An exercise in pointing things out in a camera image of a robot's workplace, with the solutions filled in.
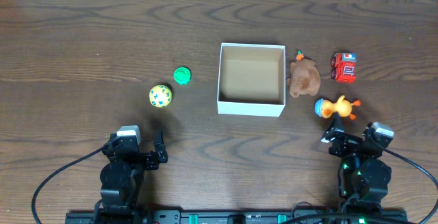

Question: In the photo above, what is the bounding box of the yellow rubber duck blue cap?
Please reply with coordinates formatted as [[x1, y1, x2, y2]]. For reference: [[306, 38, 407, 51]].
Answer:
[[314, 95, 361, 120]]

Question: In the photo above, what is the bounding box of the yellow ball with blue letters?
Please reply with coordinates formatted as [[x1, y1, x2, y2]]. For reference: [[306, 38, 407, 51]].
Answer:
[[149, 84, 172, 108]]

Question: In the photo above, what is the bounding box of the brown plush toy with carrot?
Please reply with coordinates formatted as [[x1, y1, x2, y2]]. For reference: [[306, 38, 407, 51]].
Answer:
[[286, 51, 321, 98]]

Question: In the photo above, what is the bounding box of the red toy fire truck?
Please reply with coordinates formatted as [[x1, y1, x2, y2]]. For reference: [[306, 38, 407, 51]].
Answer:
[[331, 53, 357, 84]]

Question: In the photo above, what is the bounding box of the green plastic round toy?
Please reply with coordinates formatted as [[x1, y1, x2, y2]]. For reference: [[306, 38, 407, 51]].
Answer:
[[173, 66, 192, 85]]

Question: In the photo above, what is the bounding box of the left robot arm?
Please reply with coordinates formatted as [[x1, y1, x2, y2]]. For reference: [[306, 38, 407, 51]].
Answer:
[[91, 125, 168, 224]]

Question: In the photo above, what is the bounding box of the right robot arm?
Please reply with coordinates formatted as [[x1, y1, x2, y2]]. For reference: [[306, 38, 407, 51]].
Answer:
[[321, 113, 394, 214]]

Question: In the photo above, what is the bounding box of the white cardboard box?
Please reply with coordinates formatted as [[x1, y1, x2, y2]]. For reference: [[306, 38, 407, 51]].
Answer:
[[216, 43, 286, 117]]

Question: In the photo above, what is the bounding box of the right black cable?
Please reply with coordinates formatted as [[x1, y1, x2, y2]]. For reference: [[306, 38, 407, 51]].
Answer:
[[379, 145, 438, 224]]

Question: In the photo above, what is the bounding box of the black cable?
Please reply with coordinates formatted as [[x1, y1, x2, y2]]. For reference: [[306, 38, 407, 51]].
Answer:
[[31, 145, 107, 224], [379, 145, 438, 224]]

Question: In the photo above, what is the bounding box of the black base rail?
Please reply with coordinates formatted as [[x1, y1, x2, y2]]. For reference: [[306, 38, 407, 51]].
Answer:
[[64, 209, 410, 224]]

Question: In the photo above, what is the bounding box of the left black cable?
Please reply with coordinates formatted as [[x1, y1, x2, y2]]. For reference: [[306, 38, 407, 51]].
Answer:
[[31, 145, 107, 224]]

